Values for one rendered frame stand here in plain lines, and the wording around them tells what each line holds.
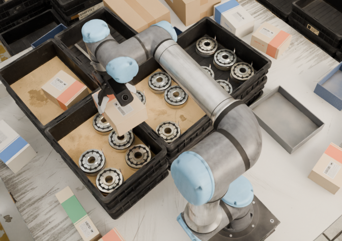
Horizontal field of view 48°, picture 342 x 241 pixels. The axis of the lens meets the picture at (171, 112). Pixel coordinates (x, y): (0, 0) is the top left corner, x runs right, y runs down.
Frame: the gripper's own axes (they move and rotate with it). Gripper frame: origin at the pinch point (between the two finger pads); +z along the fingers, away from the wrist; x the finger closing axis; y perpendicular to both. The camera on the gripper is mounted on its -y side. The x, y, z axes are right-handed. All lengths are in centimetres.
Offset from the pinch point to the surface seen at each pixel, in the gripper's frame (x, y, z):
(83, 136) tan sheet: 14.1, 14.0, 26.6
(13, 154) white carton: 41, 28, 30
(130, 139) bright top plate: 0.2, -0.9, 23.7
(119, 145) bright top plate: 5.0, -0.5, 23.9
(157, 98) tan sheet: -21.3, 10.6, 26.7
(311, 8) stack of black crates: -160, 34, 72
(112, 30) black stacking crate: -28, 58, 26
